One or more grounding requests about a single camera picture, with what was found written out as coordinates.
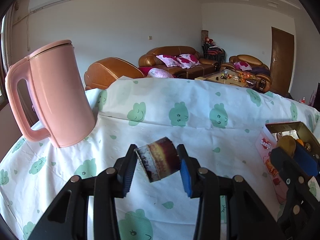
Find yellow brown kiwi fruit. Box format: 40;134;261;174
276;135;296;159

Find layered cake slice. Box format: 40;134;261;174
134;137;181;183

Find black television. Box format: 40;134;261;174
313;83;320;111

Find cloud print tablecloth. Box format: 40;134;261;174
1;78;319;239

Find pink electric kettle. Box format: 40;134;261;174
5;40;95;148

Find brown leather armchair near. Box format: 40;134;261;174
84;57;145;90

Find brown leather armchair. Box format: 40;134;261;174
220;54;272;93
84;57;145;90

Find wooden coffee table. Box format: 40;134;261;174
196;69;257;88

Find brown leather armchair far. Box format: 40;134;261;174
220;54;272;93

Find pink pillow on armchair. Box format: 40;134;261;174
233;61;252;71

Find light pink round cushion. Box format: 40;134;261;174
147;68;174;79

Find brown wooden door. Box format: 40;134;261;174
270;27;295;96

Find pink flower pillow right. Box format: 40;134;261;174
176;54;200;69

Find pink flower pillow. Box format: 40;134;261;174
176;54;200;69
156;55;181;67

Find pink flower pillow left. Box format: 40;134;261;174
156;55;181;67

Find brown leather long sofa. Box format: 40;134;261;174
138;46;220;80

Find stacked dark chairs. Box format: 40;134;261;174
202;38;226;64

